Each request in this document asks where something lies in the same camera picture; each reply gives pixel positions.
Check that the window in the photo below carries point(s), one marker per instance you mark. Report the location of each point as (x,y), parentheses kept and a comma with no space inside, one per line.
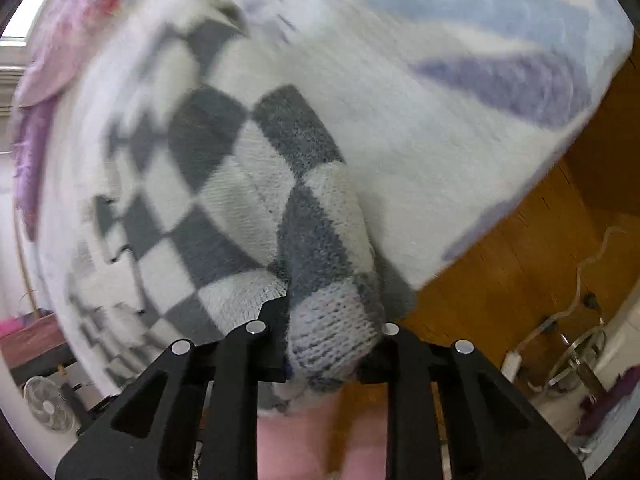
(27,10)

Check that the pink and grey towel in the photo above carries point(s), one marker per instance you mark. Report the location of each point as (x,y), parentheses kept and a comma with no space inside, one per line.
(30,340)

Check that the white standing fan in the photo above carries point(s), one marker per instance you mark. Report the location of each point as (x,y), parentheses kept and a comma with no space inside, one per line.
(47,405)

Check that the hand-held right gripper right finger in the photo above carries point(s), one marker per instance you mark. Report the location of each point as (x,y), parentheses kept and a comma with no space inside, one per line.
(400,360)

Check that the dark purple cloth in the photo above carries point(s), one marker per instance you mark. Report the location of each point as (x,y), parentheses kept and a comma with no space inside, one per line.
(610,395)

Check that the wooden clothes rack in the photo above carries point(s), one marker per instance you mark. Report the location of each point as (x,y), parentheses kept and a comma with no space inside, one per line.
(19,255)

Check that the purple floral quilt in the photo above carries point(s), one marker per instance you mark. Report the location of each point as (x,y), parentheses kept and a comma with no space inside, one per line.
(35,160)

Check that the grey white checkered cardigan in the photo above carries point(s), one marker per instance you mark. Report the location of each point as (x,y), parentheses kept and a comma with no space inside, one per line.
(210,125)

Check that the person's pink pajamas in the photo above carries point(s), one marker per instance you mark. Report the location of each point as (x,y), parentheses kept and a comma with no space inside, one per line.
(320,445)

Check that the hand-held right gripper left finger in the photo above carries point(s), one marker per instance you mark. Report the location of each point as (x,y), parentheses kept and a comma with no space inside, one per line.
(272,350)

